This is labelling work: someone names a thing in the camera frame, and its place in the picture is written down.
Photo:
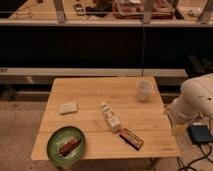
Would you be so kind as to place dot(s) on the tray of items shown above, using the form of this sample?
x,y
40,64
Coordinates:
x,y
161,9

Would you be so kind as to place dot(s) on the background workbench shelf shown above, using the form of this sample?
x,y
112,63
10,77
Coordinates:
x,y
99,13

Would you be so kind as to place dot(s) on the brown sausage on plate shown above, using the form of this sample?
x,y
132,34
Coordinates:
x,y
69,146

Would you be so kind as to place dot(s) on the wooden table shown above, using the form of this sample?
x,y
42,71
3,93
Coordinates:
x,y
144,119

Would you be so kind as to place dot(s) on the black power box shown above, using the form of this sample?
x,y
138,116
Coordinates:
x,y
199,134

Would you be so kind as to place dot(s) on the white plastic bottle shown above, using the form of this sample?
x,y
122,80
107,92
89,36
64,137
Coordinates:
x,y
110,118

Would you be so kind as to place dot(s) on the green round plate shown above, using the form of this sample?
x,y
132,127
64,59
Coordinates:
x,y
61,137

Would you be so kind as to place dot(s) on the black phone on bench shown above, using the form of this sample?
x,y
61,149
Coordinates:
x,y
79,9

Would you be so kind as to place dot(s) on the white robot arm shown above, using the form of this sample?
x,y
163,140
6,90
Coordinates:
x,y
196,97

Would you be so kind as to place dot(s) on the brown rectangular eraser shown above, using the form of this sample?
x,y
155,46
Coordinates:
x,y
131,138

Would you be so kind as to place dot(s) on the white ceramic cup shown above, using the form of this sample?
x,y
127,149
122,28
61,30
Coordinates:
x,y
144,90

